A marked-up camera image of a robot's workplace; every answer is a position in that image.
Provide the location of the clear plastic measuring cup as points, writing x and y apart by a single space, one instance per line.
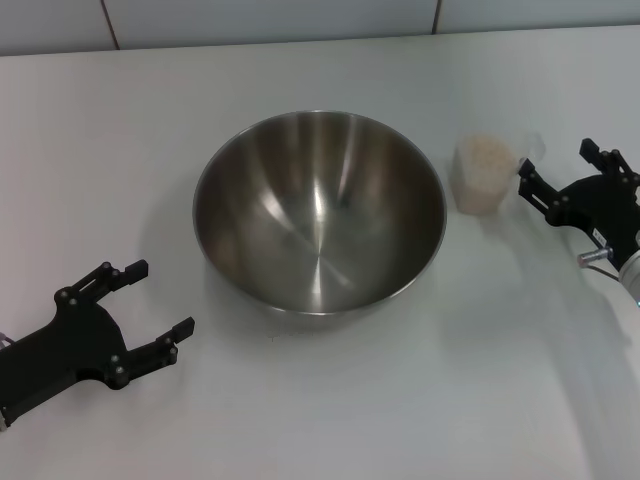
530 145

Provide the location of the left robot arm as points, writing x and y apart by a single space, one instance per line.
2 420

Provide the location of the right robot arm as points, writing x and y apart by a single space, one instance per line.
632 275

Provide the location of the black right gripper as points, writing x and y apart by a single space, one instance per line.
605 210

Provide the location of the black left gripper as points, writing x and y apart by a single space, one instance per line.
65 350

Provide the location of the stainless steel mixing bowl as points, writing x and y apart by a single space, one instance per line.
320 225

